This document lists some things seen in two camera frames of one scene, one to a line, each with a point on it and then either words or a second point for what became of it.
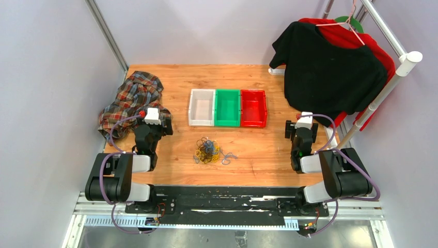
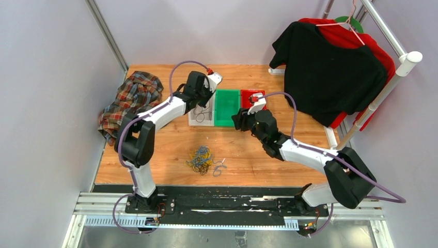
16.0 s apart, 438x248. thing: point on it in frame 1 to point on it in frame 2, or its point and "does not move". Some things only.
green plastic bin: (227, 108) does not move
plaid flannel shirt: (141, 91) does not move
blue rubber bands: (209, 146) to (203, 157)
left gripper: (164, 130) to (207, 88)
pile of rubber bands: (205, 158) to (200, 159)
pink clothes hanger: (347, 21) does not move
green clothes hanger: (352, 21) does not move
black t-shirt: (323, 79) does not move
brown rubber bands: (203, 153) to (210, 118)
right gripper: (290, 129) to (241, 119)
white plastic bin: (201, 111) does not move
